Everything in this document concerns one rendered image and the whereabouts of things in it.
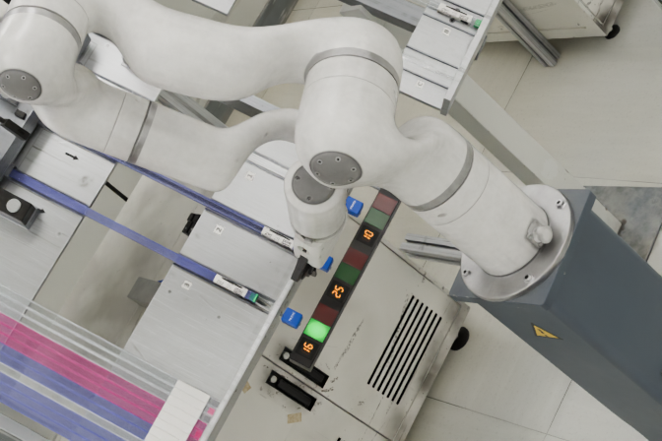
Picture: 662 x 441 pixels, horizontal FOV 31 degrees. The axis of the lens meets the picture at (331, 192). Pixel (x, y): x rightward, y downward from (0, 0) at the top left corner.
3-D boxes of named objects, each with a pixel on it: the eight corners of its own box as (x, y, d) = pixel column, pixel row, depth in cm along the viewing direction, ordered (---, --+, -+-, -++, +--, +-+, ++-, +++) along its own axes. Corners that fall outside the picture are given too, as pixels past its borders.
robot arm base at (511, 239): (593, 187, 167) (515, 111, 158) (543, 307, 161) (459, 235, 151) (495, 187, 182) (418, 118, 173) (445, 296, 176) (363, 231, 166)
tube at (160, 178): (306, 248, 204) (305, 246, 203) (302, 255, 204) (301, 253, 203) (54, 122, 213) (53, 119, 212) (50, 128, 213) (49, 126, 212)
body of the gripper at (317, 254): (323, 256, 177) (325, 275, 187) (356, 197, 179) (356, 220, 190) (279, 233, 178) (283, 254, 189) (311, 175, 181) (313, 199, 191)
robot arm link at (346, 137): (477, 124, 162) (362, 16, 149) (464, 234, 151) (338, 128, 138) (408, 154, 169) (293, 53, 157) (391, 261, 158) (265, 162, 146)
